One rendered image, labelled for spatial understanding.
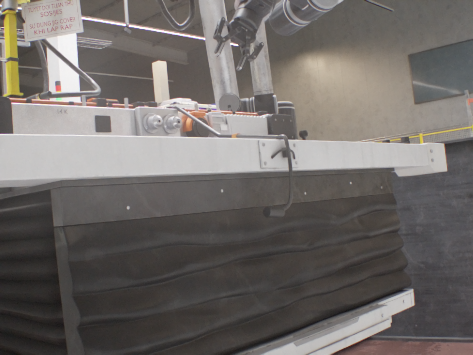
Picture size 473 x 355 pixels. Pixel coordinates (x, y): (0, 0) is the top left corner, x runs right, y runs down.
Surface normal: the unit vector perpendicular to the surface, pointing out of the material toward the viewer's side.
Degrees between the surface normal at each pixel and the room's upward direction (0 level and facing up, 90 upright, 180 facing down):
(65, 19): 90
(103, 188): 90
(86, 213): 90
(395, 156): 90
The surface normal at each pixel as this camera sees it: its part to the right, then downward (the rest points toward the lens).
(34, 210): -0.42, 0.73
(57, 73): -0.69, 0.04
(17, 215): -0.29, 0.87
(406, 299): 0.72, -0.11
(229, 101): -0.18, -0.03
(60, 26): 0.11, -0.06
